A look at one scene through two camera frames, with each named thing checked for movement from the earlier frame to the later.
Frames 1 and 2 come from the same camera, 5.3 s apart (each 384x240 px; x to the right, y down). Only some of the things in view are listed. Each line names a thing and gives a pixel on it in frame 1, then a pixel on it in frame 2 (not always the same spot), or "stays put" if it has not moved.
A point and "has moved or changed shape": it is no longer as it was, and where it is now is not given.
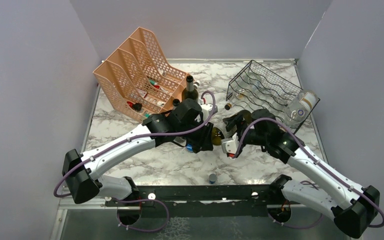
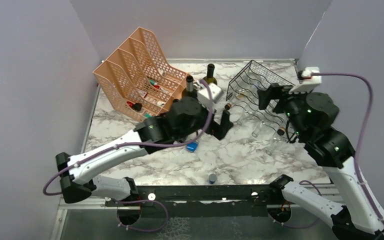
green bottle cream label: [217, 121] has moved or changed shape
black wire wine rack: [257, 87] stays put
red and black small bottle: [136, 106] stays put
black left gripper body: [198, 139] to [214, 128]
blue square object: [189, 147] stays put
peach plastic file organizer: [135, 79] stays put
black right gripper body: [251, 137] to [289, 105]
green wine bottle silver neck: [189, 92] stays put
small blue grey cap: [212, 178] stays put
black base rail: [201, 200] stays put
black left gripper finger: [231, 121] to [275, 92]
